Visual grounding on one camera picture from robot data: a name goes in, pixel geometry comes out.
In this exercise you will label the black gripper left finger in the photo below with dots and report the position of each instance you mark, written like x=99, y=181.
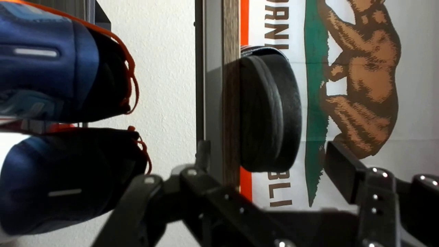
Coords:
x=204, y=158

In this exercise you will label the navy blue sneaker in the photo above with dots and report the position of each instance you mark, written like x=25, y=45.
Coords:
x=61, y=179
x=55, y=66

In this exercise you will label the navy blue sneaker rear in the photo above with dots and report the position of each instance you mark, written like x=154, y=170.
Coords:
x=61, y=179

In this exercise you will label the navy blue sneaker front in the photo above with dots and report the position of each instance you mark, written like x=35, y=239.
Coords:
x=55, y=66

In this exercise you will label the black striped slide sandal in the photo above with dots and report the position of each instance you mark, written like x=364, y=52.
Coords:
x=271, y=111

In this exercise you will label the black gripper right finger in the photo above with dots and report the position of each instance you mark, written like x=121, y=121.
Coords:
x=349, y=174

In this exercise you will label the grey metal shoe rack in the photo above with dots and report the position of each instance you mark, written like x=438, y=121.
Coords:
x=217, y=45

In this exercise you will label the California Republic flag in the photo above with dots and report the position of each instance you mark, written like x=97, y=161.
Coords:
x=368, y=74

